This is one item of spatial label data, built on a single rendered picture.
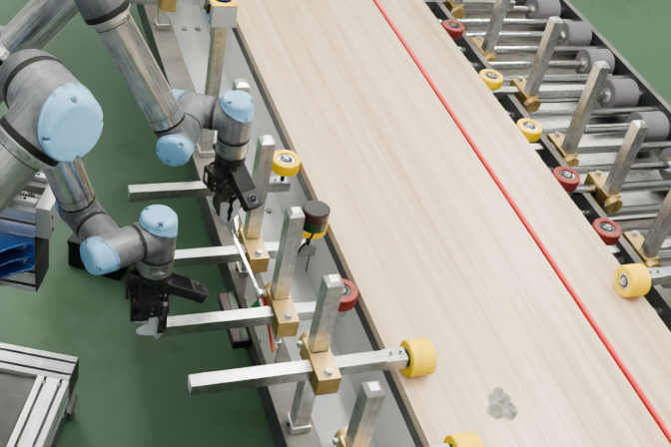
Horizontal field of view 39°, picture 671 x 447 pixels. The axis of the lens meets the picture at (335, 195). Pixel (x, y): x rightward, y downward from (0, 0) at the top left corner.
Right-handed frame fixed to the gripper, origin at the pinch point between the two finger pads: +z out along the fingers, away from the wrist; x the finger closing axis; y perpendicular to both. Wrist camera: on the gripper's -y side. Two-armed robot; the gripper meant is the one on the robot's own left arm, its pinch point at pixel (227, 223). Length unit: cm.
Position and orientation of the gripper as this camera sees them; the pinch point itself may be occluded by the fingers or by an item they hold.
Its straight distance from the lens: 234.5
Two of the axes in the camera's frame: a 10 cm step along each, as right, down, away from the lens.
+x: -7.8, 2.8, -5.7
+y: -6.0, -5.8, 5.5
